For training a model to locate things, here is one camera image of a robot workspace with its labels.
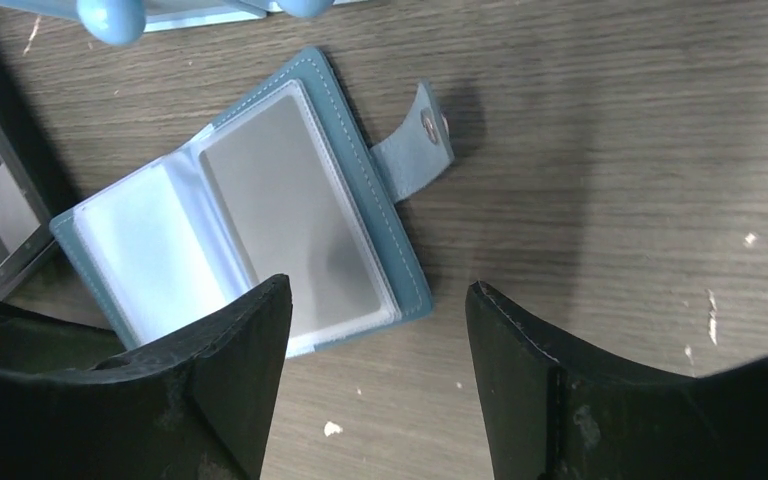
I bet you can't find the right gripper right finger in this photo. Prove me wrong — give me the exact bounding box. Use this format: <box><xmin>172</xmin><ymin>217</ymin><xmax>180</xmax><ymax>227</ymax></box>
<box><xmin>465</xmin><ymin>281</ymin><xmax>768</xmax><ymax>479</ymax></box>

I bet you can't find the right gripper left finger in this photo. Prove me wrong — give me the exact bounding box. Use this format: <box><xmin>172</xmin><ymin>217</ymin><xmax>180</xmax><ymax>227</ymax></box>
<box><xmin>0</xmin><ymin>274</ymin><xmax>292</xmax><ymax>479</ymax></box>

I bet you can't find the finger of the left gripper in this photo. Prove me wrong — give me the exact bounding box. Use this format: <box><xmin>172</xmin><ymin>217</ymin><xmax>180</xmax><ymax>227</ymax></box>
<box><xmin>0</xmin><ymin>301</ymin><xmax>125</xmax><ymax>374</ymax></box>

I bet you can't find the grey silver card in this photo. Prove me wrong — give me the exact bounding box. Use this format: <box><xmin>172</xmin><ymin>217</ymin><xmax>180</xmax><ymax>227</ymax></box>
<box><xmin>200</xmin><ymin>87</ymin><xmax>392</xmax><ymax>337</ymax></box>

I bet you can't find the blue compartment organizer tray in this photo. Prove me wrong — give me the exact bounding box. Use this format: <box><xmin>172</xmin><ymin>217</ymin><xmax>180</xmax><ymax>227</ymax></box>
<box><xmin>0</xmin><ymin>0</ymin><xmax>343</xmax><ymax>46</ymax></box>

